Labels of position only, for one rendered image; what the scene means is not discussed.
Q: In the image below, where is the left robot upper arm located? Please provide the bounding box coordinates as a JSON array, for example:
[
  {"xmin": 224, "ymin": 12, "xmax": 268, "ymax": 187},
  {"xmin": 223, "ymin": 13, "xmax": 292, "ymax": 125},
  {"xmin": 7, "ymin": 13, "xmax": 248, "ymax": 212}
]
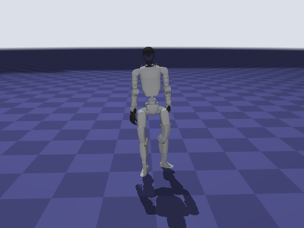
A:
[{"xmin": 160, "ymin": 67, "xmax": 171, "ymax": 93}]

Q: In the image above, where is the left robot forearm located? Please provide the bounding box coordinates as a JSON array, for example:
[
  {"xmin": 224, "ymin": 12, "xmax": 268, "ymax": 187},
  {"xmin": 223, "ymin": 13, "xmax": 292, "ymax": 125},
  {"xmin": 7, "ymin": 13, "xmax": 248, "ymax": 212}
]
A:
[{"xmin": 164, "ymin": 92, "xmax": 171, "ymax": 108}]

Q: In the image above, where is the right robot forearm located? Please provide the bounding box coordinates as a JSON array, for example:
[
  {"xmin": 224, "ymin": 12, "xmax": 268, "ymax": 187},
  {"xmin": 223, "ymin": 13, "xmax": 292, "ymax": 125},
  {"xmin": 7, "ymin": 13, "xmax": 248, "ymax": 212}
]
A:
[{"xmin": 130, "ymin": 89, "xmax": 138, "ymax": 112}]

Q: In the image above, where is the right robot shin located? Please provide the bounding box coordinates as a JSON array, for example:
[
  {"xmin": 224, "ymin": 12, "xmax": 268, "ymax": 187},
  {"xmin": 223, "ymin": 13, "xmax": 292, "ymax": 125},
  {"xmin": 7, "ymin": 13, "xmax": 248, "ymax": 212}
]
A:
[{"xmin": 139, "ymin": 143, "xmax": 148, "ymax": 168}]

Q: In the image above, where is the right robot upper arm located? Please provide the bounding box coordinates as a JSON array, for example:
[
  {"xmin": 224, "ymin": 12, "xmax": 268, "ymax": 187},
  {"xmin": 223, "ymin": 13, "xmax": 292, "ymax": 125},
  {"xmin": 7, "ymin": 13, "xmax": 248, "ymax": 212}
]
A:
[{"xmin": 132, "ymin": 68, "xmax": 140, "ymax": 95}]

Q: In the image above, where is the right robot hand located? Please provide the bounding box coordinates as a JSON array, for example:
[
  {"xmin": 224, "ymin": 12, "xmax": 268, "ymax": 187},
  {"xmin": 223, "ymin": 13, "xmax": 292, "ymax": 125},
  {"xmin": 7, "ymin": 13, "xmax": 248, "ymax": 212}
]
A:
[{"xmin": 130, "ymin": 108, "xmax": 137, "ymax": 125}]

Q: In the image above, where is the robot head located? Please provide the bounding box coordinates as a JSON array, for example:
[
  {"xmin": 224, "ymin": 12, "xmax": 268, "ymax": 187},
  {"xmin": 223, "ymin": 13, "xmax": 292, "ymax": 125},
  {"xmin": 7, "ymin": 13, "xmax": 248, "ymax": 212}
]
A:
[{"xmin": 143, "ymin": 47, "xmax": 154, "ymax": 67}]

